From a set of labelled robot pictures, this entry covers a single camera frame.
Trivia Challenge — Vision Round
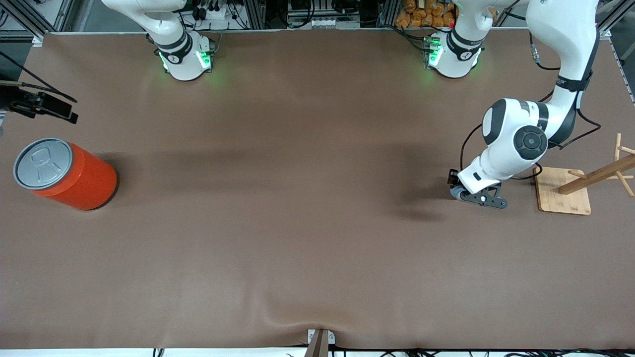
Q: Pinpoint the aluminium frame strut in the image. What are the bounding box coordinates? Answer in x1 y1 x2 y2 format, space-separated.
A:
0 0 75 40
595 0 635 38

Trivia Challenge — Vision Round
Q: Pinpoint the white terminal strip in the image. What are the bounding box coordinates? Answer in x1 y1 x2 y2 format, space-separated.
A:
287 17 343 29

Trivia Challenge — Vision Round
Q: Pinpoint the wooden cup stand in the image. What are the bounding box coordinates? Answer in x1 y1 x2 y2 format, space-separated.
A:
534 132 635 215

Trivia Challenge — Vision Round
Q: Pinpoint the white power strip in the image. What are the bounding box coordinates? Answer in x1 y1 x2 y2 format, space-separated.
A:
196 4 234 23

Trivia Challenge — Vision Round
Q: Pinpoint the black base cable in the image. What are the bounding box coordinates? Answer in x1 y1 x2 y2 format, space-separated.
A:
392 25 430 51

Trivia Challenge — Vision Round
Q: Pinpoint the orange snack bags pile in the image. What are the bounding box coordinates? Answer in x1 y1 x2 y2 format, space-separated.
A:
395 0 457 29

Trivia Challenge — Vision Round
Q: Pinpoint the orange can with silver lid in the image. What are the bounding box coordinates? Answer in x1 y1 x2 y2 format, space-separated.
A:
13 138 118 211

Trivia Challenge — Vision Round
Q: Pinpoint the brown camera post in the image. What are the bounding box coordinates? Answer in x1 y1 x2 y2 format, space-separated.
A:
304 329 329 357

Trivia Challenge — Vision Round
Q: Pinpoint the brown table cover sheet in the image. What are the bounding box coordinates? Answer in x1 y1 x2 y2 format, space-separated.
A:
0 27 635 350

